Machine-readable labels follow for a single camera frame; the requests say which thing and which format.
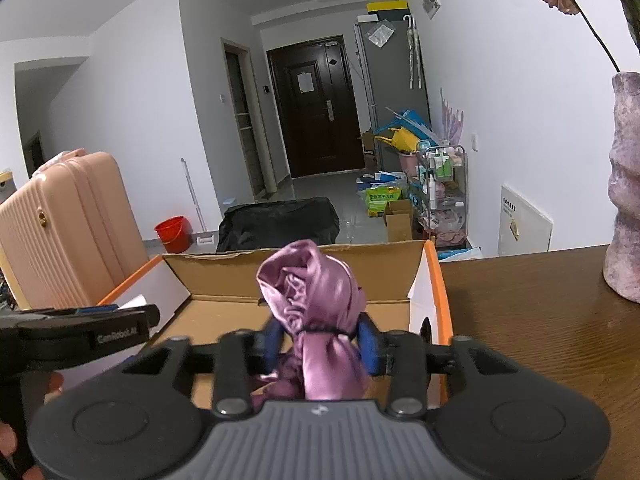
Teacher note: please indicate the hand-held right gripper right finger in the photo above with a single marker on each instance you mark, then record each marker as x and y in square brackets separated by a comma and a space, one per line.
[367, 345]

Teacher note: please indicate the pink satin scrunchie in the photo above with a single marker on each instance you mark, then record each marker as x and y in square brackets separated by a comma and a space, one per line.
[310, 285]
[282, 385]

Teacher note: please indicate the folded pale umbrella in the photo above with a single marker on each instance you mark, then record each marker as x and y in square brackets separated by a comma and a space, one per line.
[412, 50]

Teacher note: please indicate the metal cart with bottles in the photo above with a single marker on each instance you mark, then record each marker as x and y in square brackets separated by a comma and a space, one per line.
[442, 195]

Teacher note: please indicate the grey refrigerator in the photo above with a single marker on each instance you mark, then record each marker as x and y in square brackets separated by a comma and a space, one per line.
[390, 85]

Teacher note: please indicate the yellow and black box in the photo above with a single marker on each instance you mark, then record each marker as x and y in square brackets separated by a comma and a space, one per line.
[387, 7]

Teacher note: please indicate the clear plastic bag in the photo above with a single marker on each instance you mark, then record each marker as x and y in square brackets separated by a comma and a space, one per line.
[380, 35]

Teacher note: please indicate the small cardboard box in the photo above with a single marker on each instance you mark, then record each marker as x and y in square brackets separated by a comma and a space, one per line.
[397, 222]

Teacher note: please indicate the person's left hand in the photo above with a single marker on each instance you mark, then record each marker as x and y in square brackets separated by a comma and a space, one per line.
[54, 385]

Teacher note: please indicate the white mop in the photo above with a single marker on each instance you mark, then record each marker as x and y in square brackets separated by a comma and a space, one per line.
[195, 200]

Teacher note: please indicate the pink ribbed suitcase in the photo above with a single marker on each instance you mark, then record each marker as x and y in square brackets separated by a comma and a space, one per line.
[65, 230]

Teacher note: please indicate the green and yellow bag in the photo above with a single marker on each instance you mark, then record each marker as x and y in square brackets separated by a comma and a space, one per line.
[382, 202]

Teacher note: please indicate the white board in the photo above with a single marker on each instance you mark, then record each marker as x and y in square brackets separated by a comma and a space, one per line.
[525, 225]

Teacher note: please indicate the pink bin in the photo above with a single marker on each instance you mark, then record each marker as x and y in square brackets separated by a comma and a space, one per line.
[407, 162]

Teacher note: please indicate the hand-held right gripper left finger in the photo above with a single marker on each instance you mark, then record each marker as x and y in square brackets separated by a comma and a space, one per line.
[272, 342]

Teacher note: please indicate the dark brown door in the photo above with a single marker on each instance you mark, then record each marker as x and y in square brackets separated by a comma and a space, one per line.
[315, 110]

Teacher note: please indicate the red cardboard box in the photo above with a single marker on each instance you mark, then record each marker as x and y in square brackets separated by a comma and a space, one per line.
[215, 280]

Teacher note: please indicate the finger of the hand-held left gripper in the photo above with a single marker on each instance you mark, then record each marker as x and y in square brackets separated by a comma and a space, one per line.
[95, 309]

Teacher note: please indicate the purple feather wall decoration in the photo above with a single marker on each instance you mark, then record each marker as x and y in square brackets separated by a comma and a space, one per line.
[451, 117]

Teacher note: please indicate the red bucket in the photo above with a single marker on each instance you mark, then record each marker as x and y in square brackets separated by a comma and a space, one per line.
[172, 235]

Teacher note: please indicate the open cardboard box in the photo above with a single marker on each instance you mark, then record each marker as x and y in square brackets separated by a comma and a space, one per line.
[369, 150]

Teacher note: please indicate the blue and yellow bag pile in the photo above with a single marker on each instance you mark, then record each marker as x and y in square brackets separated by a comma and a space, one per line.
[405, 132]

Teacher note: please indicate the black bag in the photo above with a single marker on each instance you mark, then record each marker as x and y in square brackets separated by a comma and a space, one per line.
[280, 222]

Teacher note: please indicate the purple textured vase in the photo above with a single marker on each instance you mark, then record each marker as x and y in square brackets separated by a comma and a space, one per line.
[625, 210]

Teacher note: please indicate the white wall socket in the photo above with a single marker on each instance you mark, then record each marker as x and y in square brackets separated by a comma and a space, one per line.
[475, 141]

